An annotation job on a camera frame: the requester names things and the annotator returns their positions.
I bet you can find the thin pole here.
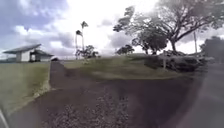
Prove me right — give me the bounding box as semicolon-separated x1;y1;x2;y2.
193;31;198;54

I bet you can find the small white building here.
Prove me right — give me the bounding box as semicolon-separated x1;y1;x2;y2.
2;43;55;63

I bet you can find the dark gravel path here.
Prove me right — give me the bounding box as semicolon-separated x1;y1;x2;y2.
6;61;224;128

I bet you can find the wooden post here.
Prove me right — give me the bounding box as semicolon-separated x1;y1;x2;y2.
162;50;167;70

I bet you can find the tall palm tree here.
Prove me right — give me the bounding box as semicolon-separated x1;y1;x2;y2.
74;29;83;60
80;20;90;53

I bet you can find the grass slope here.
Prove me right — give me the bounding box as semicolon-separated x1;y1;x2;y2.
61;53;198;81

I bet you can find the large spreading tree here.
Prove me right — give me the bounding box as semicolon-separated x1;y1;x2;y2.
112;0;224;54

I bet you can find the dark bushy tree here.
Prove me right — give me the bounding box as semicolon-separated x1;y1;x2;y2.
75;45;100;60

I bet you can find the dark round bush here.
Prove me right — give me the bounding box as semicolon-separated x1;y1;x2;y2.
199;35;224;63

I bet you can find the green grass lawn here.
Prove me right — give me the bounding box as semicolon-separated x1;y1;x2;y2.
0;61;52;114

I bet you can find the dark low tree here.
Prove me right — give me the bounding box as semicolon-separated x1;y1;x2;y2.
115;44;136;56

